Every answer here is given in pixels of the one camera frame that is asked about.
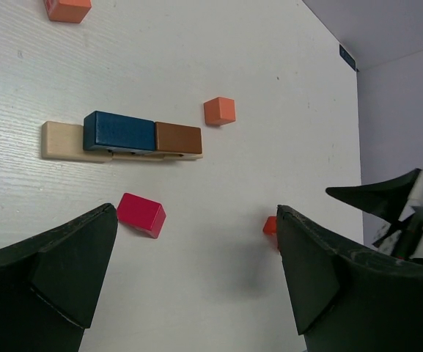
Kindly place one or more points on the small natural wood block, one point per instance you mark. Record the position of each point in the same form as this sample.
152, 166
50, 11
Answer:
64, 142

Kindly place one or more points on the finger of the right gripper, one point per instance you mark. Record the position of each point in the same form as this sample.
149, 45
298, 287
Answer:
386, 199

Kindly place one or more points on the natural wood block hotel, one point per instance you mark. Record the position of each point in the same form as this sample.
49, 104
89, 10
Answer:
182, 157

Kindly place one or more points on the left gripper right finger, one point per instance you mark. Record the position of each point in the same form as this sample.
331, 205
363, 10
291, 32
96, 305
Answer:
345, 296

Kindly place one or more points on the brown wood block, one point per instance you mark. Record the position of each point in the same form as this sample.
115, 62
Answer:
179, 139

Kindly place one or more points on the orange arch block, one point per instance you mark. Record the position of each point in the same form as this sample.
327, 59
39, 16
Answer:
269, 230

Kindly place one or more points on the orange cube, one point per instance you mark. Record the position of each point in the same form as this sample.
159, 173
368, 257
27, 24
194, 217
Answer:
67, 11
219, 111

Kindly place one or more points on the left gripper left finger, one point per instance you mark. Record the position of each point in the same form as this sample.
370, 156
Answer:
50, 283

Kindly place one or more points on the blue wood block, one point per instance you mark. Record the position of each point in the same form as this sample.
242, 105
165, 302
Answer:
118, 133

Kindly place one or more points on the right blue table label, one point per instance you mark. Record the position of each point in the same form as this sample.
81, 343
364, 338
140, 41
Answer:
347, 58

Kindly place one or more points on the red roof block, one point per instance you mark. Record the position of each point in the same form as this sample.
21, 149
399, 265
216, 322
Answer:
142, 214

